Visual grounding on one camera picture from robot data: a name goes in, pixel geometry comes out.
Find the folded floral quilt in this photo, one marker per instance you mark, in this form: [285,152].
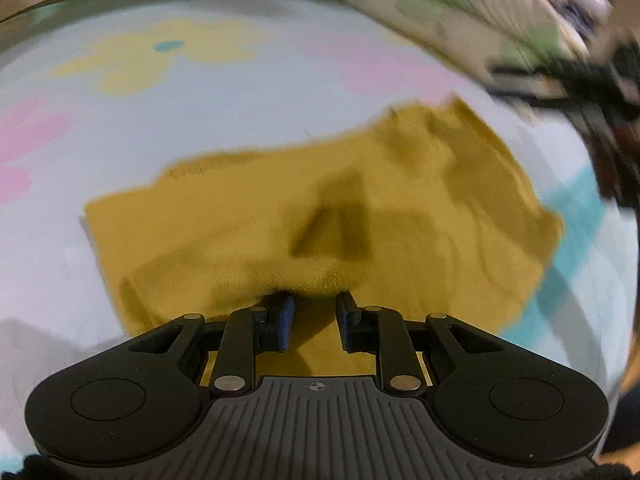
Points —
[450,10]

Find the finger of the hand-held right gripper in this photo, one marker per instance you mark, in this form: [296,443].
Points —
[535,76]

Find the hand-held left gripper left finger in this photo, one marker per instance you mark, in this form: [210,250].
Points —
[285,321]

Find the floral pastel bed blanket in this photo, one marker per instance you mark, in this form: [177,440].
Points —
[150,125]

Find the mustard yellow knit sweater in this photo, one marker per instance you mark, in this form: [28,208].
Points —
[400,220]

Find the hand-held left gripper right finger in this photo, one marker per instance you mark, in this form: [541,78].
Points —
[346,327]

